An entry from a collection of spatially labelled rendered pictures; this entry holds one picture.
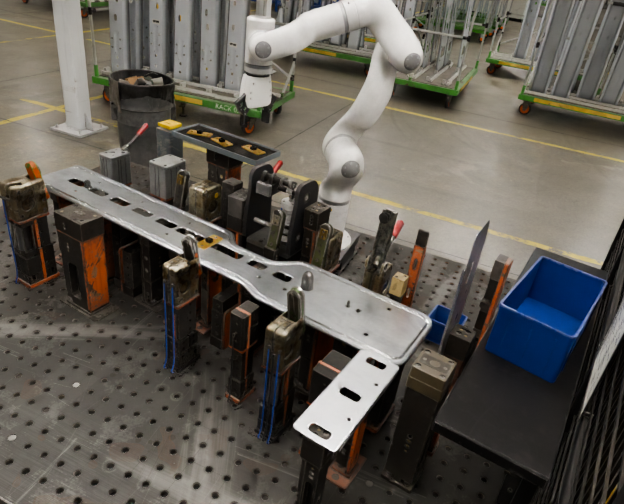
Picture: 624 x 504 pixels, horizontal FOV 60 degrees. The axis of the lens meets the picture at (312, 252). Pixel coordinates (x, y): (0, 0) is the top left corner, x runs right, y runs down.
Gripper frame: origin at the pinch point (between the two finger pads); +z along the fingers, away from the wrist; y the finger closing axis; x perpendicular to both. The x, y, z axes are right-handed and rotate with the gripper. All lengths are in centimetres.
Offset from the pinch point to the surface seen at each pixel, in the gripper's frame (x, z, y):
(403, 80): -274, 99, -511
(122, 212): -11, 26, 42
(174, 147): -32.1, 17.8, 9.0
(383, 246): 62, 14, 8
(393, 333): 79, 26, 23
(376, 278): 63, 23, 10
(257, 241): 22.0, 29.3, 15.8
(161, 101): -224, 66, -109
